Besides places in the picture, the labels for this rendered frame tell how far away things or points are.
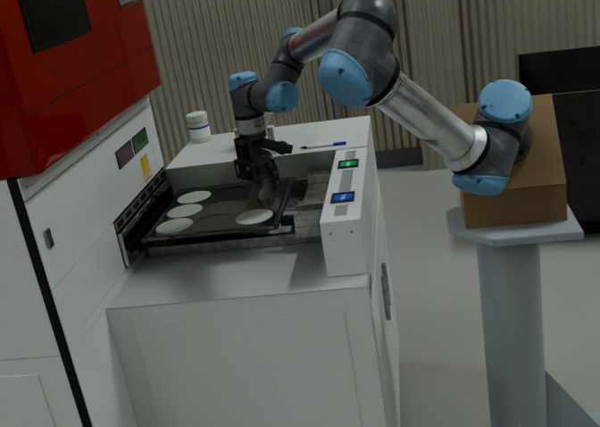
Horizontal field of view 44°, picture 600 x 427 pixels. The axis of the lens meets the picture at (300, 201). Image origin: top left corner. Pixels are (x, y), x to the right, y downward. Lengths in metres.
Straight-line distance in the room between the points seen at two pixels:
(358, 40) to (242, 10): 3.48
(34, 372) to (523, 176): 1.22
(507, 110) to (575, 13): 3.25
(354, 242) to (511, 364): 0.64
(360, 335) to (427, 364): 1.15
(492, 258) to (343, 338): 0.47
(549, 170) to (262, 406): 0.91
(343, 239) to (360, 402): 0.41
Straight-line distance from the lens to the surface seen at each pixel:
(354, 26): 1.46
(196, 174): 2.29
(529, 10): 4.87
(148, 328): 1.82
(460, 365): 2.86
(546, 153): 1.92
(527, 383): 2.16
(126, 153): 2.04
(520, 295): 2.01
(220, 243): 1.98
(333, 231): 1.69
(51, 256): 1.62
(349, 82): 1.42
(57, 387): 1.74
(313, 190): 2.13
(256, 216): 1.95
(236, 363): 1.82
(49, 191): 1.64
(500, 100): 1.72
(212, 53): 4.98
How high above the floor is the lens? 1.59
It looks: 20 degrees down
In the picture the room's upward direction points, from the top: 9 degrees counter-clockwise
